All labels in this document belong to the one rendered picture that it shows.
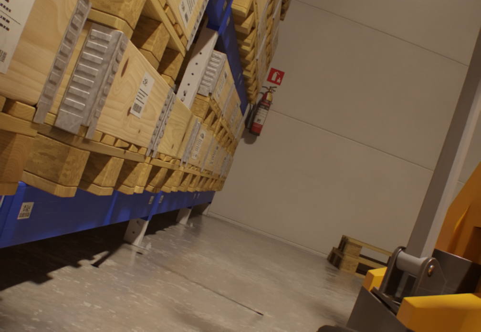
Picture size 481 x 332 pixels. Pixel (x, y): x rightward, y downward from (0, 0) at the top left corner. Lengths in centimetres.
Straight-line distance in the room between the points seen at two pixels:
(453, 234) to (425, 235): 37
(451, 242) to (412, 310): 57
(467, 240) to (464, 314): 54
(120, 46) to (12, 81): 44
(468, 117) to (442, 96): 589
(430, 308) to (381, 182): 594
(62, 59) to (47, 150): 29
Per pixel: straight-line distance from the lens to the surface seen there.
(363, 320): 184
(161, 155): 242
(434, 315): 139
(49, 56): 107
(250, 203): 720
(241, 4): 333
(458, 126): 163
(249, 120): 710
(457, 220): 197
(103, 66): 134
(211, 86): 323
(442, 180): 161
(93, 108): 133
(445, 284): 167
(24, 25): 94
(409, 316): 143
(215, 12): 290
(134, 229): 312
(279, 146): 721
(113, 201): 224
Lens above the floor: 43
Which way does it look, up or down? 1 degrees up
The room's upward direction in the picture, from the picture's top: 20 degrees clockwise
